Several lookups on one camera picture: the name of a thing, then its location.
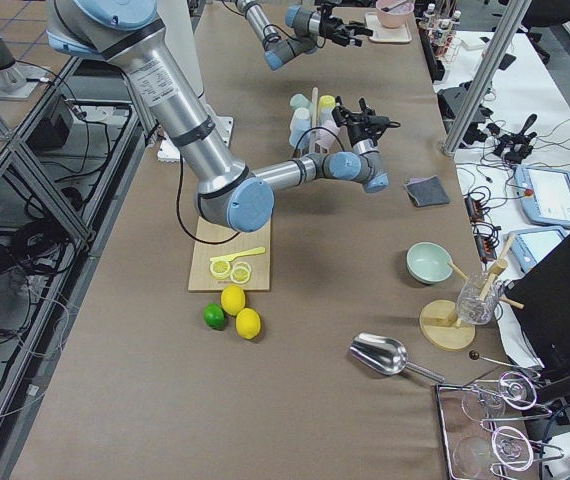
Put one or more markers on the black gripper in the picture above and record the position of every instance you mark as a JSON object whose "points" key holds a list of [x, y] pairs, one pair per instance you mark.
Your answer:
{"points": [[328, 22], [356, 131]]}

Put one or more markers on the pink plastic cup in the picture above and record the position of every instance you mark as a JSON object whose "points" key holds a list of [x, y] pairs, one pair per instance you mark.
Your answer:
{"points": [[327, 134]]}

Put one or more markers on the green plastic cup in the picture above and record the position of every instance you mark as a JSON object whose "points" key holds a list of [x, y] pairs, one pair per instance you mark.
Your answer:
{"points": [[299, 100]]}

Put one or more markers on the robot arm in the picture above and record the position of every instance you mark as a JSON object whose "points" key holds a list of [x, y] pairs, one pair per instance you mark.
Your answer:
{"points": [[308, 30], [131, 35]]}

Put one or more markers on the yellow plastic cup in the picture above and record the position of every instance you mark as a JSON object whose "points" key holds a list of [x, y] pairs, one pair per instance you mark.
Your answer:
{"points": [[326, 105]]}

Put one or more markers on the light blue plastic cup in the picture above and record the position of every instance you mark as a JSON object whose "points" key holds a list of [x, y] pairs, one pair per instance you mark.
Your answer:
{"points": [[299, 133]]}

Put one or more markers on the white plastic cup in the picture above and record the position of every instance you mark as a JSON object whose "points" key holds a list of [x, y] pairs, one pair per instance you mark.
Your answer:
{"points": [[301, 116]]}

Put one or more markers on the beige plastic tray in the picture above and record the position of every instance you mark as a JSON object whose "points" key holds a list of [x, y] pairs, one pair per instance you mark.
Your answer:
{"points": [[384, 35]]}

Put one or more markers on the pink bowl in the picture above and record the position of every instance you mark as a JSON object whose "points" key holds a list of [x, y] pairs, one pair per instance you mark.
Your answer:
{"points": [[393, 14]]}

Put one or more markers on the grey folded cloth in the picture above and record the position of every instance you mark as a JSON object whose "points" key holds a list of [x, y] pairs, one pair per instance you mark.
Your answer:
{"points": [[426, 192]]}

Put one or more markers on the bottle carrier rack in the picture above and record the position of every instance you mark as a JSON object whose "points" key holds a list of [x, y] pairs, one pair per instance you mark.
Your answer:
{"points": [[439, 23]]}

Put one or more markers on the mint green bowl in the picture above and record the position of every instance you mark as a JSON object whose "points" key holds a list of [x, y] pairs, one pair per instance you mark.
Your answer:
{"points": [[428, 263]]}

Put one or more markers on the yellow plastic knife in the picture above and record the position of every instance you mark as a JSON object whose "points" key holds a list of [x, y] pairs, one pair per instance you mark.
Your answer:
{"points": [[244, 253]]}

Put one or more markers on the lemon slice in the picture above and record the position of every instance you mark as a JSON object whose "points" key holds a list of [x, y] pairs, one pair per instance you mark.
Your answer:
{"points": [[241, 273], [220, 269]]}

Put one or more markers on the wooden cutting board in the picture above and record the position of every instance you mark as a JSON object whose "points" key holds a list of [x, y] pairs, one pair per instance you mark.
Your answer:
{"points": [[200, 278]]}

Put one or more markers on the teach pendant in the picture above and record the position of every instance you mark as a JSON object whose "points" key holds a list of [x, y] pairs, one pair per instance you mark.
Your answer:
{"points": [[531, 246], [544, 194]]}

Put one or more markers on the wooden mug tree stand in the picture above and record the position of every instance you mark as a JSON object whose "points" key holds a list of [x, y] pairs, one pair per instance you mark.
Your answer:
{"points": [[439, 321]]}

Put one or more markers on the glass mug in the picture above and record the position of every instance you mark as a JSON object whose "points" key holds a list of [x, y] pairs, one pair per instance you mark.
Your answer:
{"points": [[470, 307]]}

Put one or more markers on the whole yellow lemon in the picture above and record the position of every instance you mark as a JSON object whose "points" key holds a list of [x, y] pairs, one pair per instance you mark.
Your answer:
{"points": [[233, 299], [248, 323]]}

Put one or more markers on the metal scoop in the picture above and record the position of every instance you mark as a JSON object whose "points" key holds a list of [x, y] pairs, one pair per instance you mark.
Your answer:
{"points": [[387, 356]]}

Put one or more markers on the green lime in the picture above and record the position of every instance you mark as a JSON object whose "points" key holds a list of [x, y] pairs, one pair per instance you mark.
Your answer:
{"points": [[214, 317]]}

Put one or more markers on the black monitor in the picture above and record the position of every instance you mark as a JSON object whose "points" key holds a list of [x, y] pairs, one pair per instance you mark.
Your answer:
{"points": [[545, 319]]}

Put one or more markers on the white wire cup rack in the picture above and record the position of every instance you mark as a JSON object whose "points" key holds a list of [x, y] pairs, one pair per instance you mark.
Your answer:
{"points": [[313, 148]]}

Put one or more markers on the aluminium frame post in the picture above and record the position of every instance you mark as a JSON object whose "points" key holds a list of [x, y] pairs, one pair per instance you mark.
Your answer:
{"points": [[507, 26]]}

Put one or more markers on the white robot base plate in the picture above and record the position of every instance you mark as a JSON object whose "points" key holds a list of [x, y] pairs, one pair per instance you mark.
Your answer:
{"points": [[168, 152]]}

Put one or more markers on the black wire glass rack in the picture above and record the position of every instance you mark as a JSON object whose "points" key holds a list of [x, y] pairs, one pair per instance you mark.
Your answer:
{"points": [[481, 431]]}

